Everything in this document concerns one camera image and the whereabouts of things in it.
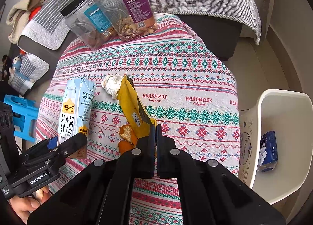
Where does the blue plastic stool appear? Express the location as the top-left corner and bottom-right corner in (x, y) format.
(4, 95), (39, 143)

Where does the white plastic trash bin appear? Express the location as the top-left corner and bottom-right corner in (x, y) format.
(238, 89), (312, 204)

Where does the jar with teal label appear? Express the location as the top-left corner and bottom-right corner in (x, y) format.
(60, 0), (117, 51)

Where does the jar with purple label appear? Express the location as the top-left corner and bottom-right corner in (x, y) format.
(97, 0), (157, 42)

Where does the crumpled white tissue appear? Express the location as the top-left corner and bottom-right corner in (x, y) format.
(101, 74), (124, 100)

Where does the orange peel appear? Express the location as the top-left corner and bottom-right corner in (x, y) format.
(118, 124), (138, 155)

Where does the dark grey sofa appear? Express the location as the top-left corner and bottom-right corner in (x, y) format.
(9, 26), (81, 94)

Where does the blue cardboard box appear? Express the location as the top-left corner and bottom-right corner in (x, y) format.
(258, 131), (278, 173)

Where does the beige folded blanket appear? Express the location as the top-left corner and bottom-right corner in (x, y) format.
(6, 0), (48, 44)

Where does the person's left hand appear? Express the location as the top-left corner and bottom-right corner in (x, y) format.
(9, 185), (52, 223)

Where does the white milk carton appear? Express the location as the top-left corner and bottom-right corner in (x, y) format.
(58, 78), (96, 144)

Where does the patterned handmade tablecloth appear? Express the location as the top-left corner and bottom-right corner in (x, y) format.
(35, 12), (241, 225)

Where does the grey quilted sofa cover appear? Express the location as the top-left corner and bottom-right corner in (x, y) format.
(8, 0), (70, 95)

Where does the blue plush toy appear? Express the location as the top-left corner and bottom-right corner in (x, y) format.
(8, 54), (36, 83)

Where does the yellow snack wrapper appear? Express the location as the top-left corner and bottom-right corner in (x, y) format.
(117, 75), (157, 139)

